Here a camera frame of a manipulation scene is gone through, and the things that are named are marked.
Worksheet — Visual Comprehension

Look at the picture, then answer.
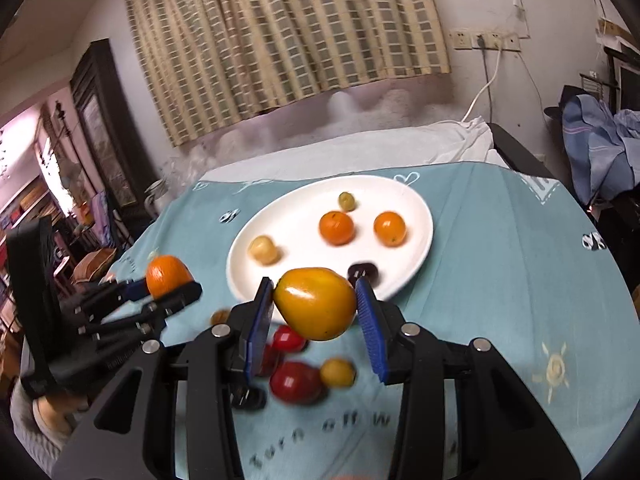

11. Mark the person's left forearm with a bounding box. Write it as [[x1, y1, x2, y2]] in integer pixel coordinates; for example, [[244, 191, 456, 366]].
[[9, 375, 68, 466]]

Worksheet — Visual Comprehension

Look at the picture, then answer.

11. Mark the brown cushion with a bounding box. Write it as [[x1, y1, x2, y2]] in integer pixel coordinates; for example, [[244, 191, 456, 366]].
[[72, 249, 118, 281]]

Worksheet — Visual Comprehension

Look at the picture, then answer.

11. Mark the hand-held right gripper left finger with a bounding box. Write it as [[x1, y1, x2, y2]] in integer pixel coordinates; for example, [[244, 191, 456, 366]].
[[52, 276, 276, 480]]

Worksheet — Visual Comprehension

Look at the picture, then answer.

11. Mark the person's left hand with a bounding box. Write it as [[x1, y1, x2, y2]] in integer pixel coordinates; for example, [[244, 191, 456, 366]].
[[32, 394, 76, 443]]

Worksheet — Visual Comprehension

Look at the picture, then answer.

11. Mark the black television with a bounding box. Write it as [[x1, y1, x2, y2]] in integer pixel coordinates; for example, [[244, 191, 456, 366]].
[[607, 47, 640, 111]]

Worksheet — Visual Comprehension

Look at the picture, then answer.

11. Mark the small orange mandarin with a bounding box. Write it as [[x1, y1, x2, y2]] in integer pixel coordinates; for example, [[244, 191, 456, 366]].
[[373, 211, 407, 247]]

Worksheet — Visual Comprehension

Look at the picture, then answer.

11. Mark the yellow-orange smooth fruit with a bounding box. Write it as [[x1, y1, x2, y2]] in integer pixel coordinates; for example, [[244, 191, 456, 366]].
[[273, 267, 358, 341]]

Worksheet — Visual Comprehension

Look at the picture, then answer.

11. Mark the blue clothes pile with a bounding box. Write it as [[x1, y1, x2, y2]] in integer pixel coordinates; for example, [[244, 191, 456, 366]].
[[561, 94, 640, 206]]

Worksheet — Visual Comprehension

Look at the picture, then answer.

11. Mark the teal printed tablecloth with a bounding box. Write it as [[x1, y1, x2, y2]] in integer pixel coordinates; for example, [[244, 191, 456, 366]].
[[102, 162, 631, 480]]

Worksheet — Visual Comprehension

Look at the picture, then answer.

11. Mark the black hat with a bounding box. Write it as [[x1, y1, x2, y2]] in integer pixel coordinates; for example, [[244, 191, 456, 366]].
[[544, 85, 581, 121]]

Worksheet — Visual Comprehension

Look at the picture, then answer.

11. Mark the grey ceramic jug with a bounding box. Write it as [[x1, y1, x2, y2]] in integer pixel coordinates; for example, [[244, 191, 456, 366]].
[[145, 179, 168, 216]]

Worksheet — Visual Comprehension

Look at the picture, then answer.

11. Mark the white power cable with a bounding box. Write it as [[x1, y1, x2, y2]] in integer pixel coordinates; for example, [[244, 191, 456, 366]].
[[462, 42, 503, 123]]

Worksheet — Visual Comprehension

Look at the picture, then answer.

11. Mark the white double wall socket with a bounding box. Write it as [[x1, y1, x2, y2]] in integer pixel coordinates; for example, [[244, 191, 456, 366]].
[[474, 30, 521, 52]]

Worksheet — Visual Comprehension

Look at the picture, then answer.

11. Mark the red round fruit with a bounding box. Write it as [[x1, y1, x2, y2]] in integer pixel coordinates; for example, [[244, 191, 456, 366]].
[[270, 361, 326, 405], [272, 325, 307, 353], [257, 342, 278, 378]]

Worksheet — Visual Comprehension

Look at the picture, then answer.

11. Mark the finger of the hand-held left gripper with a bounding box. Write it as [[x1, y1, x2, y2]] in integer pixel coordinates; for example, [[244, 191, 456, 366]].
[[80, 282, 203, 356], [62, 280, 151, 321]]

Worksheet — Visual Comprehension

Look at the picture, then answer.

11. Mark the yellow round fruit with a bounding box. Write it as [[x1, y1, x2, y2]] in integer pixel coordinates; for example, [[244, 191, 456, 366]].
[[320, 358, 357, 388]]

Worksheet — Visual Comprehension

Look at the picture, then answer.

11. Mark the dark purple plum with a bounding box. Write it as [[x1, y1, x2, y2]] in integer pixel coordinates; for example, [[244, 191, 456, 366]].
[[347, 261, 379, 283]]

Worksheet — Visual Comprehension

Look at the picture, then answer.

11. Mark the white sheet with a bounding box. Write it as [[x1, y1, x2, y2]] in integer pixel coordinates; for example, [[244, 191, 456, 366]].
[[200, 116, 506, 183]]

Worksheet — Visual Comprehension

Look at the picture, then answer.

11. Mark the checked beige curtain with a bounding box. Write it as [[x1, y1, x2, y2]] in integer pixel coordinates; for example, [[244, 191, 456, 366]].
[[120, 0, 453, 148]]

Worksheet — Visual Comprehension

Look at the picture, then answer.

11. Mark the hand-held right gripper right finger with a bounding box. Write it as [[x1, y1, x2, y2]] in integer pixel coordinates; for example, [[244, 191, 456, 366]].
[[352, 277, 588, 480]]

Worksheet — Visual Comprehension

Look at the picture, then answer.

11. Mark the cardboard box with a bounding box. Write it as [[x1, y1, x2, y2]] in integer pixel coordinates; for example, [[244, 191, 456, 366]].
[[597, 19, 633, 43]]

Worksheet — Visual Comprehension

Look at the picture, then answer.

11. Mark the white plate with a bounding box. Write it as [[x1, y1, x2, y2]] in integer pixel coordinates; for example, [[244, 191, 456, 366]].
[[226, 175, 434, 306]]

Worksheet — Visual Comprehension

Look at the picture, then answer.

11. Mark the dark wooden framed painting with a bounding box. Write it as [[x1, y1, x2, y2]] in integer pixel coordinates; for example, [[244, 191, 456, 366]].
[[70, 39, 156, 221]]

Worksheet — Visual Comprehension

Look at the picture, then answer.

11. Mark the pale spotted round fruit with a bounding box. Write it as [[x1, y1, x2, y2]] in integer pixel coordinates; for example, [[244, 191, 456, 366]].
[[249, 236, 280, 267]]

